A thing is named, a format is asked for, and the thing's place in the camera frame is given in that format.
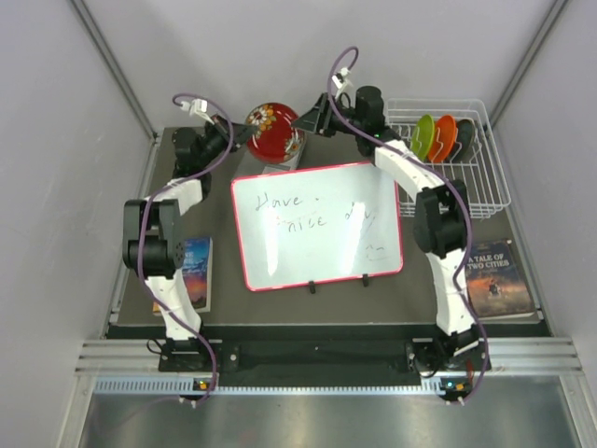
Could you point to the aluminium frame rail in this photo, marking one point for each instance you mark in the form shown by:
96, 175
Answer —
126, 357

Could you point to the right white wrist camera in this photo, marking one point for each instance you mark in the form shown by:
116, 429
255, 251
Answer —
340, 81

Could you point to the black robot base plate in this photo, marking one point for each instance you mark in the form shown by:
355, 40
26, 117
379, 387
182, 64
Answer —
236, 357

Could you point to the lime green plate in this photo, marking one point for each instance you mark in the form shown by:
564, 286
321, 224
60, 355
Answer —
423, 137

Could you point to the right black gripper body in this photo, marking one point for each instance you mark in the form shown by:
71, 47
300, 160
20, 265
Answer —
339, 125

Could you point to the orange plate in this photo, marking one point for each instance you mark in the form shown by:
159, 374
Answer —
444, 139

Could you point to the red floral plate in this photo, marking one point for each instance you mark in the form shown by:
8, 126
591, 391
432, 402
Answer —
272, 117

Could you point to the Jane Eyre book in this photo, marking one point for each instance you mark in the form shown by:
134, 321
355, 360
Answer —
197, 272

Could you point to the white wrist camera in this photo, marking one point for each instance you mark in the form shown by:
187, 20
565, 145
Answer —
196, 108
340, 81

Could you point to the red framed whiteboard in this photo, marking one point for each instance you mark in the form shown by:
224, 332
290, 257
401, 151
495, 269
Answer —
316, 226

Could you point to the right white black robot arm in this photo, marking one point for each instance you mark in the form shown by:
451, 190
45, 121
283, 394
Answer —
442, 226

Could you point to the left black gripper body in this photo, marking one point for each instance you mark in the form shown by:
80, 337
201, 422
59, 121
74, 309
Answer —
217, 136

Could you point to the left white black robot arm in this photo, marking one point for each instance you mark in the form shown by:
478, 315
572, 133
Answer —
153, 245

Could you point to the grey slotted cable duct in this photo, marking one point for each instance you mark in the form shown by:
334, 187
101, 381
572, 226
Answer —
192, 386

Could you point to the Tale of Two Cities book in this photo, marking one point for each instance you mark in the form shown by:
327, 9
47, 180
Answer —
495, 287

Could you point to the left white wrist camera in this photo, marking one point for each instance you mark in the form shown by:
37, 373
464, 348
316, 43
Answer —
196, 108

